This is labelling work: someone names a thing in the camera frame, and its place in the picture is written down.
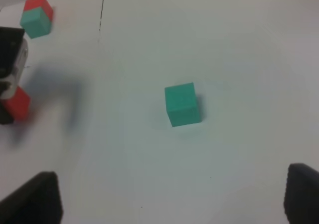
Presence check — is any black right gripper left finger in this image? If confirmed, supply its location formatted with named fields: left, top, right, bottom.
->
left=0, top=172, right=63, bottom=224

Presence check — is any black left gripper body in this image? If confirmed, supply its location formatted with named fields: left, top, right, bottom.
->
left=0, top=27, right=28, bottom=100

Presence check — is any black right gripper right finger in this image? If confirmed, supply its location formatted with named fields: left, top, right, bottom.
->
left=284, top=163, right=319, bottom=224

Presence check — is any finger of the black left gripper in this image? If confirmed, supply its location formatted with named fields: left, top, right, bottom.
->
left=0, top=101, right=14, bottom=125

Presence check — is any green template block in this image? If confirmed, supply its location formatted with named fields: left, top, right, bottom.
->
left=20, top=7, right=51, bottom=39

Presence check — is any red template block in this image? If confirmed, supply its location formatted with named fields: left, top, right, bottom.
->
left=23, top=0, right=53, bottom=21

